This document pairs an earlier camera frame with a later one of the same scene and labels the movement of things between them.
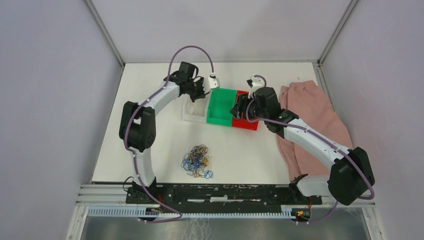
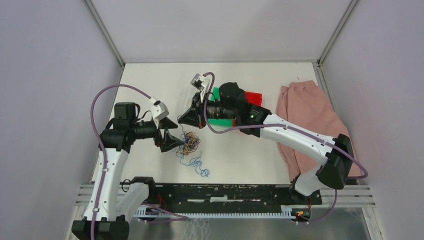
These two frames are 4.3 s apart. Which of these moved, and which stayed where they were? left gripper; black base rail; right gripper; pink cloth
Moved: right gripper; left gripper
Stayed: pink cloth; black base rail
